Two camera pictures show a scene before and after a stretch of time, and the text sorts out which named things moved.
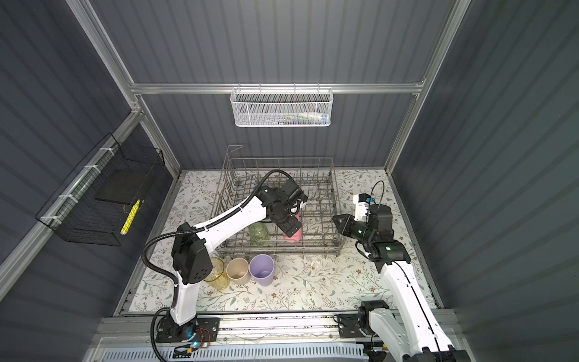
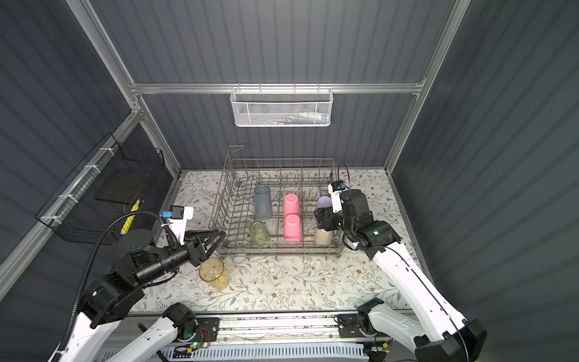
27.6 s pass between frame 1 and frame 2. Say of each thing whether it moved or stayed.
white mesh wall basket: stayed
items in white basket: stayed
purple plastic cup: moved
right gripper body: moved
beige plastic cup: moved
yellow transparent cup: stayed
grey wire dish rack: stayed
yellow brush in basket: stayed
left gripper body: moved
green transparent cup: stayed
